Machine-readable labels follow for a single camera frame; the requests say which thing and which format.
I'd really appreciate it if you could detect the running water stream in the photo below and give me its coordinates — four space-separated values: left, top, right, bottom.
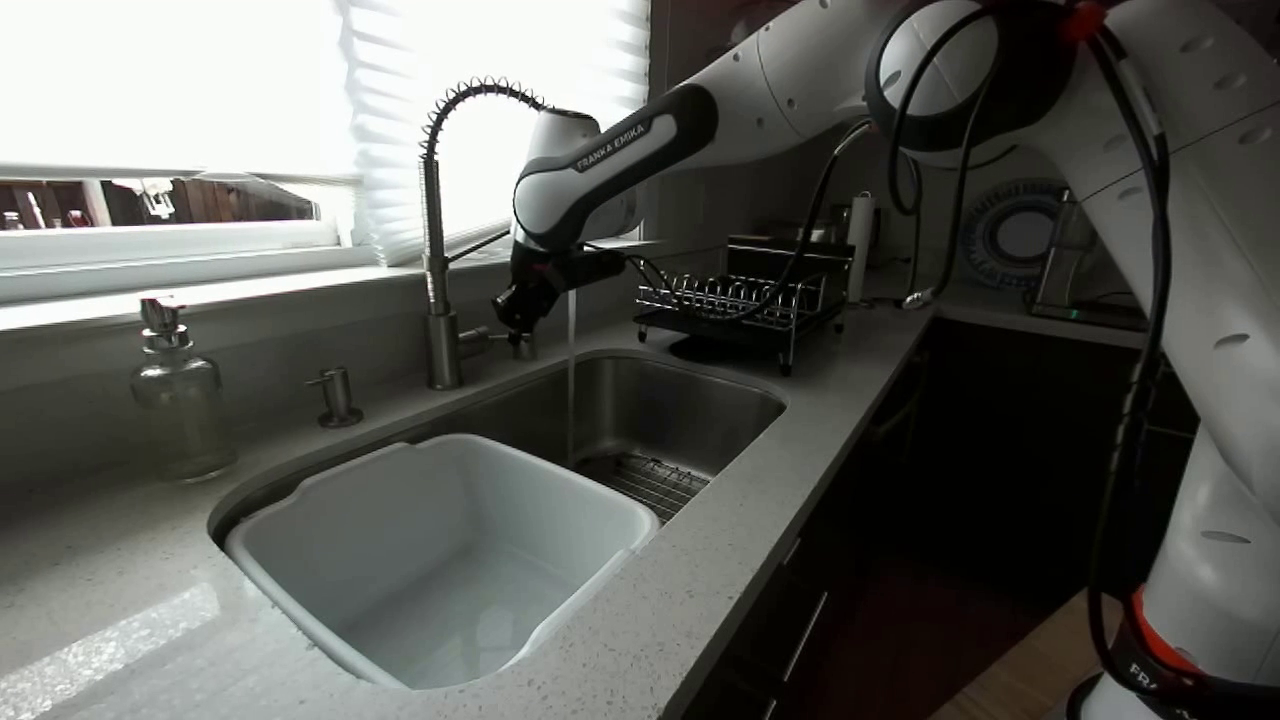
561 288 584 464

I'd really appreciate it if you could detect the metal wire dish rack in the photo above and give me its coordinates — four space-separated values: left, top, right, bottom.
628 229 861 382

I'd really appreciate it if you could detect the white paper towel roll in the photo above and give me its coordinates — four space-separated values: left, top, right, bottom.
843 187 885 308

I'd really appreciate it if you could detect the white window blind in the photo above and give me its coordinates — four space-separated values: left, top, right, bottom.
326 0 654 270

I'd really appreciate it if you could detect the white plastic wash basin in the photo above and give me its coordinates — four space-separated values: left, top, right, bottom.
218 429 662 696

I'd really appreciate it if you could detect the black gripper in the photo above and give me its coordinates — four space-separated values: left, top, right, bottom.
489 240 595 340

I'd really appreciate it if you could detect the stainless steel sink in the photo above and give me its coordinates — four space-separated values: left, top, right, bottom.
205 340 793 700

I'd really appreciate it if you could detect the chrome sink air gap cap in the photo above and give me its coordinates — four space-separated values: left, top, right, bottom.
310 359 368 432

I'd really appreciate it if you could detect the chrome faucet lever handle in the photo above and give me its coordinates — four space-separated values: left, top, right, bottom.
451 322 514 356

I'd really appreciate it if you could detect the round white plate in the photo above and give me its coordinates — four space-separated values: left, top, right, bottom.
959 187 1070 288

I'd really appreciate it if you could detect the chrome spring neck faucet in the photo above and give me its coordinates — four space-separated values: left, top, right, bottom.
419 76 553 398

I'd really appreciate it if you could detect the glass soap dispenser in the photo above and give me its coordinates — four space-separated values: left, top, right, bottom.
125 293 234 489

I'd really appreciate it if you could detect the metal sink bottom grid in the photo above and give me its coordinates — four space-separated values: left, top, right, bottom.
563 443 718 530

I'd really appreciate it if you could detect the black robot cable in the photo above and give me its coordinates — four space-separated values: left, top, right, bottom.
631 0 1178 711

